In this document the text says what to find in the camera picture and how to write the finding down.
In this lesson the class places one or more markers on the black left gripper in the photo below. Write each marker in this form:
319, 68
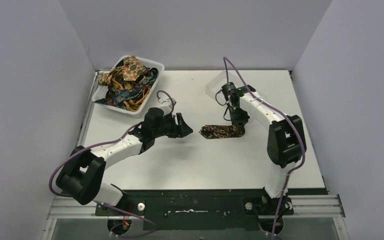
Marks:
175, 125

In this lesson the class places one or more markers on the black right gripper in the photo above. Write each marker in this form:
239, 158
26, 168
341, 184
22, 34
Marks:
236, 120

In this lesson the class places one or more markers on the brown floral tie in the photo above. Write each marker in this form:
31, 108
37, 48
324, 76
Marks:
222, 131

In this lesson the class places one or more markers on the clear compartment tray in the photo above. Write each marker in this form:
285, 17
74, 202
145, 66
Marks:
213, 86

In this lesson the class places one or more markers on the white plastic basket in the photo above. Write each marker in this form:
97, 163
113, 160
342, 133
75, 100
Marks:
101, 91

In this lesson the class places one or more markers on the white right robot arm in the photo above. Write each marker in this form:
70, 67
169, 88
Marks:
285, 139

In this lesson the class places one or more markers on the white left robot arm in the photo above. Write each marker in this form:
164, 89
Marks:
81, 176

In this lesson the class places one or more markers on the yellow striped tie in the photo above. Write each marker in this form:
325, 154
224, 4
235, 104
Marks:
128, 95

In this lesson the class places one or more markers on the dark blue patterned tie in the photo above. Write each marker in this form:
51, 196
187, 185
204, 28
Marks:
152, 73

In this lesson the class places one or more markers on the orange paisley tie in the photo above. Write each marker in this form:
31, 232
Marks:
130, 70

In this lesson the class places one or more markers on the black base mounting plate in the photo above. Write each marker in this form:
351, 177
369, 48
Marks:
205, 209

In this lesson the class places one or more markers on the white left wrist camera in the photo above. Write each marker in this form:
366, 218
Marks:
167, 105

